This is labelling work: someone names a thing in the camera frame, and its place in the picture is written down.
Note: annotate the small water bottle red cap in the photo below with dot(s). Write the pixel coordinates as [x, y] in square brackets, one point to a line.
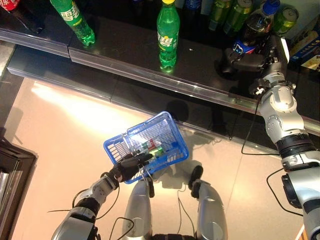
[145, 143]

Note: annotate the silver robot left leg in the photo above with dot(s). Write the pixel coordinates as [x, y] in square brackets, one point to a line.
[137, 210]

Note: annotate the Pepsi cola bottle blue cap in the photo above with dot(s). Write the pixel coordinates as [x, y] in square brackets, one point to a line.
[193, 3]
[252, 30]

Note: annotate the blue plastic shopping basket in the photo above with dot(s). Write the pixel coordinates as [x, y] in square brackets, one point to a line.
[160, 122]

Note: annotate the green Sprite bottle yellow cap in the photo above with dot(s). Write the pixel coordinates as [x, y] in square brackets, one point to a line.
[75, 22]
[167, 37]

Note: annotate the dark brown wooden cabinet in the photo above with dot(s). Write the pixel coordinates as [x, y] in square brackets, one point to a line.
[12, 180]

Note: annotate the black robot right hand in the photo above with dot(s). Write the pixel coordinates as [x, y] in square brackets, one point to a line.
[272, 52]

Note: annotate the silver robot leg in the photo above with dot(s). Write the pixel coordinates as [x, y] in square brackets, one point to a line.
[137, 210]
[210, 210]

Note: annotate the silver robot right leg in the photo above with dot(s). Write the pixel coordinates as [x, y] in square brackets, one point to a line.
[210, 210]

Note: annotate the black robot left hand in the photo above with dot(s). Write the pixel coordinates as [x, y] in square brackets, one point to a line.
[127, 166]

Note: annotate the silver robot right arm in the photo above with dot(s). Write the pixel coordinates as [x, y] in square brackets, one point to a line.
[280, 105]

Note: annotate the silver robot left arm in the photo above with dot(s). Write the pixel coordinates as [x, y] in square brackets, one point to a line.
[82, 210]

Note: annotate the blue cookie box dessert print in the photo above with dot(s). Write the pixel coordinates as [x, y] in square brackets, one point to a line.
[312, 63]

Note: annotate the black robot torso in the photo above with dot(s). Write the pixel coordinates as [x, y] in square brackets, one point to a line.
[172, 237]

